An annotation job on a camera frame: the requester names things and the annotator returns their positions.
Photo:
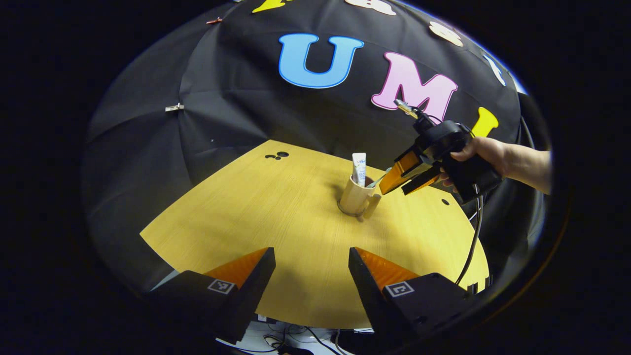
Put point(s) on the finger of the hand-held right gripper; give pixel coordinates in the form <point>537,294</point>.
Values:
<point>421,180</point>
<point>402,172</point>

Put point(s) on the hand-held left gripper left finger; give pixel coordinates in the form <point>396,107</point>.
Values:
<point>259,286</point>

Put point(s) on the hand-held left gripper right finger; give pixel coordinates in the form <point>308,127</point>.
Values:
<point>367,291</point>

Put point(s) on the pale green toothbrush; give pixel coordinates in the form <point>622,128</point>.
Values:
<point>377,181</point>

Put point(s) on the white toothpaste tube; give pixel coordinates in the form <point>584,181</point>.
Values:
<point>359,167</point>

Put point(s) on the beige cup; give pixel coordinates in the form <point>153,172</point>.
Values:
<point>352,197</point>

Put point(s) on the wooden desktop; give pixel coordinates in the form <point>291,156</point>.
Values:
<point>276,222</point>

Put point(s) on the black backdrop cloth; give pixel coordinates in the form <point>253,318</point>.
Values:
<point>236,108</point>

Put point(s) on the silver cloth clip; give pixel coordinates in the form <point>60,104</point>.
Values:
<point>174,107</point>

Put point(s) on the red cloth clip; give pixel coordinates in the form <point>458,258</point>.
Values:
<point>214,20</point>

